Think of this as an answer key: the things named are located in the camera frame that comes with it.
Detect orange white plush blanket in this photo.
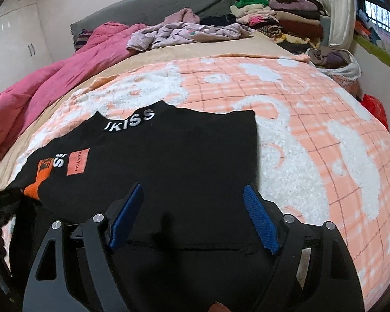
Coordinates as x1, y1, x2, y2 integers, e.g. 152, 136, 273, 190
0, 54, 390, 310

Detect pink quilt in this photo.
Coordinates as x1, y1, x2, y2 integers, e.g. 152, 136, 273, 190
0, 22, 146, 160

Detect red plastic bag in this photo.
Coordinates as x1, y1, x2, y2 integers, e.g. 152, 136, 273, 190
361, 94, 389, 130

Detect beige bed sheet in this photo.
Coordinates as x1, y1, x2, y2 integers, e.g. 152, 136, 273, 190
0, 32, 303, 190

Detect stack of folded clothes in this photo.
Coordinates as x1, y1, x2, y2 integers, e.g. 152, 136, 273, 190
230, 0, 330, 54

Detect lilac crumpled clothes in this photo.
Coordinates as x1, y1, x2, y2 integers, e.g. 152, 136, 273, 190
127, 22, 252, 52

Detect white wardrobe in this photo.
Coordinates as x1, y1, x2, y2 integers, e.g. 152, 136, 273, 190
0, 0, 53, 92

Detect white curtain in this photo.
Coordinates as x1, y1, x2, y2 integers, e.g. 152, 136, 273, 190
321, 0, 356, 49

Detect black IKISS sweater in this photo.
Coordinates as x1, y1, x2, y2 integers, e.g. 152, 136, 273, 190
10, 101, 268, 311

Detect striped pillow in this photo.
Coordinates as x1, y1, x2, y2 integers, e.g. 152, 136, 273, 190
74, 29, 92, 51

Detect white bag with clothes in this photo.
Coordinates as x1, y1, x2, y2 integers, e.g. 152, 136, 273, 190
306, 47, 362, 80

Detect grey headboard cover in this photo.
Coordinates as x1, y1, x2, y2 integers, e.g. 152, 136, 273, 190
71, 0, 235, 40

